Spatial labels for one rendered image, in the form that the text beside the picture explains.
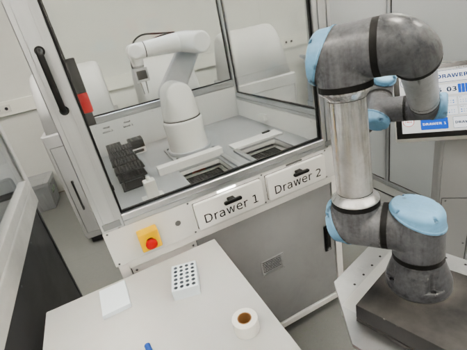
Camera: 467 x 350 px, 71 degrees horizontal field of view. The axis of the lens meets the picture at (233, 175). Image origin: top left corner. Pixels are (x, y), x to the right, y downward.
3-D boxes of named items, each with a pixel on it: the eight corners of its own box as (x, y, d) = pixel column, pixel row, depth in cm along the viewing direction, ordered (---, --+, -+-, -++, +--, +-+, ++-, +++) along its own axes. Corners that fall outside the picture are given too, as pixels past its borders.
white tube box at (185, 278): (200, 294, 103) (197, 285, 102) (174, 301, 102) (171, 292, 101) (197, 268, 114) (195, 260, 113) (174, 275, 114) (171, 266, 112)
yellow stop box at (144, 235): (163, 246, 117) (158, 229, 114) (144, 254, 114) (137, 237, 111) (160, 239, 121) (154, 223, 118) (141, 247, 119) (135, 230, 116)
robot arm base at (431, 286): (460, 272, 84) (461, 241, 80) (443, 313, 74) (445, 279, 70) (397, 255, 94) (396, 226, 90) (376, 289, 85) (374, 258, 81)
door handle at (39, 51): (70, 116, 91) (41, 44, 83) (60, 119, 91) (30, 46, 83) (70, 113, 96) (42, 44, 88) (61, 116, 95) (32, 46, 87)
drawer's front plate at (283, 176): (326, 177, 144) (324, 154, 140) (270, 201, 135) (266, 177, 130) (323, 176, 146) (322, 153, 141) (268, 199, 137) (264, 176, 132)
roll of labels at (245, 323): (263, 320, 90) (260, 310, 88) (254, 342, 84) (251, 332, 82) (240, 315, 93) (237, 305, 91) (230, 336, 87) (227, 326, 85)
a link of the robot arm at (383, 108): (401, 117, 93) (404, 85, 96) (359, 119, 99) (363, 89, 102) (404, 131, 99) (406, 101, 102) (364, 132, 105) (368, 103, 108)
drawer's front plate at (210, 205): (265, 203, 134) (260, 179, 130) (200, 230, 125) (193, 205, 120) (263, 201, 136) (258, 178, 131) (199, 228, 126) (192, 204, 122)
